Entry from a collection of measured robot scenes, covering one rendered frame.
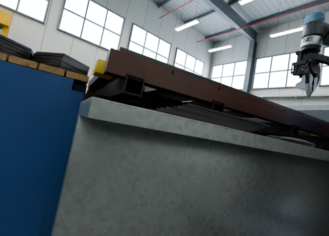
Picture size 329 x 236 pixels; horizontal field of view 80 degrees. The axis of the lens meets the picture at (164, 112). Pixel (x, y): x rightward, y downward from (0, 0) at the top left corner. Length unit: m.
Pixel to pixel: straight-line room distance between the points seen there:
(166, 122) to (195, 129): 0.06
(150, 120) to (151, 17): 11.22
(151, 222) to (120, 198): 0.11
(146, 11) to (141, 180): 11.06
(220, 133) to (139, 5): 11.00
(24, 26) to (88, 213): 8.81
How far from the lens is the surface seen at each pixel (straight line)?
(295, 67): 1.05
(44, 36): 9.13
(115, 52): 0.52
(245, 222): 0.79
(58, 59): 0.79
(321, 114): 1.88
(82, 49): 9.33
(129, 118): 0.30
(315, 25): 1.10
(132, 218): 0.54
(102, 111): 0.29
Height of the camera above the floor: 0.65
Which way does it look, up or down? 5 degrees up
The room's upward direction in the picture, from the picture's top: 11 degrees clockwise
